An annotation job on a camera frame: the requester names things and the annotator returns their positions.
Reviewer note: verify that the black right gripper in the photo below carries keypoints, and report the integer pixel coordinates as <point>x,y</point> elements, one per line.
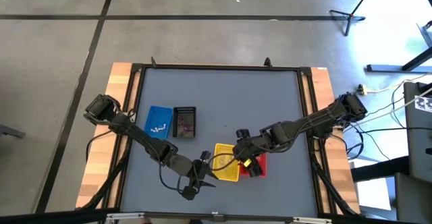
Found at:
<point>249,151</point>

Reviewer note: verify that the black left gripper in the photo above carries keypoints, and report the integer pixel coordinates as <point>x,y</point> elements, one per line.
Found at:
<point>195,175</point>

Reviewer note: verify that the purple witch hat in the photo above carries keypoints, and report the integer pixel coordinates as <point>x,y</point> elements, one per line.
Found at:
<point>189,129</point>

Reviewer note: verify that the white egg pair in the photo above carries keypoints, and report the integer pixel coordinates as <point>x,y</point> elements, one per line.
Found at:
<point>159,129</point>

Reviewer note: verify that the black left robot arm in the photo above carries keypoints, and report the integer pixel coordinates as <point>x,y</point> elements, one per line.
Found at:
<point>141,136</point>

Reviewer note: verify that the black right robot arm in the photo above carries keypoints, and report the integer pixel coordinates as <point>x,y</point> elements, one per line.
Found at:
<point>303,124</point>

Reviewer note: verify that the red plastic basket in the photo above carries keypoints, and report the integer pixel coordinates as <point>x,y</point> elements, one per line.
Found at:
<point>244,172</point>

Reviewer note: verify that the yellow plastic basket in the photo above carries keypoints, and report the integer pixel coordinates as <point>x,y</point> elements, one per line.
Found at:
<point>229,176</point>

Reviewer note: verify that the black plastic basket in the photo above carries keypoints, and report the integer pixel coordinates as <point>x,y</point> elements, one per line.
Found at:
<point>184,112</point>

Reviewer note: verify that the blue plastic basket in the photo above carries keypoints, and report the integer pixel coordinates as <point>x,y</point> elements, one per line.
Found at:
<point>157,116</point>

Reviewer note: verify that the aluminium extrusion bar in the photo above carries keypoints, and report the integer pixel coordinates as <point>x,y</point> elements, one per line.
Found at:
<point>125,216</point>
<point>310,220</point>

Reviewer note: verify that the black table clamp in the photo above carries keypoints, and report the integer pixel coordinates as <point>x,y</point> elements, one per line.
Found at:
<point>268,62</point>

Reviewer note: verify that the black diagonal rig brace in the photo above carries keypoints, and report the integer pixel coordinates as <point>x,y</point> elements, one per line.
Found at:
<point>106,183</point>
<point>332,190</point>

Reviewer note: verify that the wooden side board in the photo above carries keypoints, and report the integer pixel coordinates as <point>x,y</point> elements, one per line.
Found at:
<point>324,89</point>
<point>116,82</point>

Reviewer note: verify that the beige power plug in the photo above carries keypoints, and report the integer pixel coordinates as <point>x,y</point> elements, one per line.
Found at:
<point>362,89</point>

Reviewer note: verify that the black rig crossbeam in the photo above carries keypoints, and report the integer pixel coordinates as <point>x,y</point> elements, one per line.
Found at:
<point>50,217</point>

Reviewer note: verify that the black desk leg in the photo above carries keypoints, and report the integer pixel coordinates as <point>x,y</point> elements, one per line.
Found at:
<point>388,68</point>

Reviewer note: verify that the black tripod stand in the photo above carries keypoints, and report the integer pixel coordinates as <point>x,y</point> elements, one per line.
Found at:
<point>347,20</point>

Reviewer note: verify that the grey equipment cabinet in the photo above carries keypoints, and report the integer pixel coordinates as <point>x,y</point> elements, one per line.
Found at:
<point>416,143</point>

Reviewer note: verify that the black white marker tag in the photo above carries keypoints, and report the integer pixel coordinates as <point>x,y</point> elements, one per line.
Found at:
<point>424,104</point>

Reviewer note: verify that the grey chair leg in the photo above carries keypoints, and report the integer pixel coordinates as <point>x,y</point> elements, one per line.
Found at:
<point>11,132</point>

